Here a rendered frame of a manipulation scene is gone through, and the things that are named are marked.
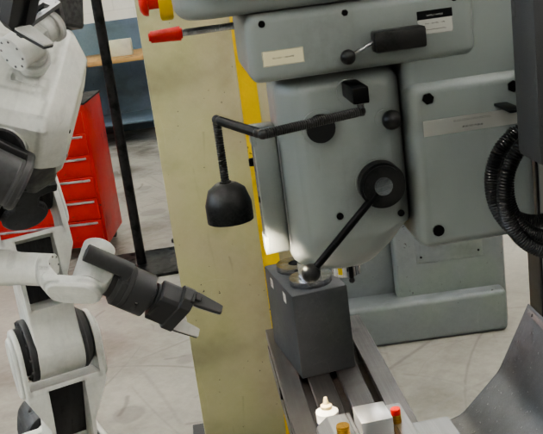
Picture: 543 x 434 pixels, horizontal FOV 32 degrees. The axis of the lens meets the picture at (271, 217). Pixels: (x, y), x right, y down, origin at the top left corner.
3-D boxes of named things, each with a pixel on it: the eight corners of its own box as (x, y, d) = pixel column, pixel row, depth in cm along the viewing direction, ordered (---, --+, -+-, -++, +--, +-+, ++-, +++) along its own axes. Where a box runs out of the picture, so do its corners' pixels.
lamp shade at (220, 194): (201, 220, 149) (195, 182, 148) (242, 209, 152) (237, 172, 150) (217, 230, 143) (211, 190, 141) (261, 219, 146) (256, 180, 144)
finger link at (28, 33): (57, 42, 147) (28, 23, 149) (41, 46, 144) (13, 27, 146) (55, 51, 148) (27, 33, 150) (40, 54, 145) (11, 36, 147)
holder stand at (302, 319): (302, 380, 199) (290, 290, 194) (273, 342, 220) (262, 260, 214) (356, 366, 202) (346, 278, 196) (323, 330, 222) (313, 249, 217)
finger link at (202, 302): (219, 318, 189) (191, 306, 187) (221, 304, 191) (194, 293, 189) (222, 313, 188) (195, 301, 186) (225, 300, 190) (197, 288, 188)
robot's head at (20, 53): (-3, 65, 171) (-3, 31, 164) (36, 35, 177) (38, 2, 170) (25, 85, 170) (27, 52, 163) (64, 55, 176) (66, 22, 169)
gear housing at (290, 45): (252, 86, 137) (242, 15, 134) (238, 66, 160) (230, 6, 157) (478, 53, 139) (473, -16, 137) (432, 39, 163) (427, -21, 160)
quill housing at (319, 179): (299, 285, 148) (273, 81, 139) (283, 246, 168) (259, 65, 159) (419, 266, 149) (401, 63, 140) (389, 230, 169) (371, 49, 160)
